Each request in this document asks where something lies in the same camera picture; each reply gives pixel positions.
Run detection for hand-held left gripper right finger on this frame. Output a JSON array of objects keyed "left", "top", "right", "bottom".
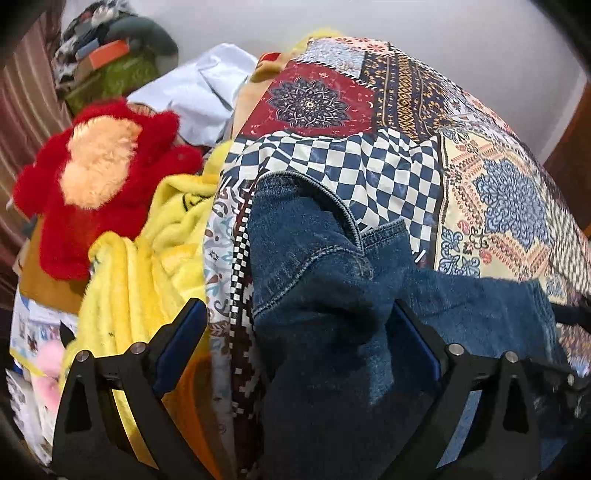
[{"left": 392, "top": 299, "right": 542, "bottom": 480}]

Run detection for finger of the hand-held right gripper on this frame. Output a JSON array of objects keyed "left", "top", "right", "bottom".
[
  {"left": 526, "top": 357, "right": 591, "bottom": 416},
  {"left": 550, "top": 295, "right": 591, "bottom": 332}
]

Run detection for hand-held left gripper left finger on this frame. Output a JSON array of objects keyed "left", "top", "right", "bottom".
[{"left": 51, "top": 298, "right": 208, "bottom": 480}]

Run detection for blue denim jeans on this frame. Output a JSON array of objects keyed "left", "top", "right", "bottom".
[{"left": 247, "top": 170, "right": 574, "bottom": 480}]

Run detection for orange cloth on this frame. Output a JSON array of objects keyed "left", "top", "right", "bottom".
[{"left": 173, "top": 346, "right": 225, "bottom": 480}]

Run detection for yellow fleece blanket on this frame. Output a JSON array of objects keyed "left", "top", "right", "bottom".
[{"left": 59, "top": 136, "right": 237, "bottom": 480}]

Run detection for brown cloth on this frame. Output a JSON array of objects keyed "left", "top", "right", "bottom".
[{"left": 19, "top": 220, "right": 88, "bottom": 315}]

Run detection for white printed box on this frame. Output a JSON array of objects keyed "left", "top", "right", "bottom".
[{"left": 8, "top": 290, "right": 80, "bottom": 464}]

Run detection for red plush toy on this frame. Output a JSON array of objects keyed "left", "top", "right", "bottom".
[{"left": 11, "top": 98, "right": 205, "bottom": 282}]

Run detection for patchwork printed bedspread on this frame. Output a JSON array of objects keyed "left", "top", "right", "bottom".
[{"left": 203, "top": 37, "right": 591, "bottom": 480}]

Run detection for pale blue shirt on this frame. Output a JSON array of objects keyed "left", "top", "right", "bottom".
[{"left": 126, "top": 43, "right": 260, "bottom": 147}]

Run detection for striped curtain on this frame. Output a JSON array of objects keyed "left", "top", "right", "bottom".
[{"left": 0, "top": 11, "right": 77, "bottom": 310}]

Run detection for mustard plush blanket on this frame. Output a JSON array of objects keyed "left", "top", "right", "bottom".
[{"left": 248, "top": 28, "right": 345, "bottom": 85}]

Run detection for orange box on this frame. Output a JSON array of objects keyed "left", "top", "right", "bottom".
[{"left": 87, "top": 39, "right": 131, "bottom": 69}]

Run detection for grey plush cushion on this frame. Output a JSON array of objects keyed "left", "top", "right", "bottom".
[{"left": 92, "top": 15, "right": 180, "bottom": 63}]

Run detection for wooden door frame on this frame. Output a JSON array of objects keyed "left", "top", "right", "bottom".
[{"left": 542, "top": 74, "right": 591, "bottom": 210}]

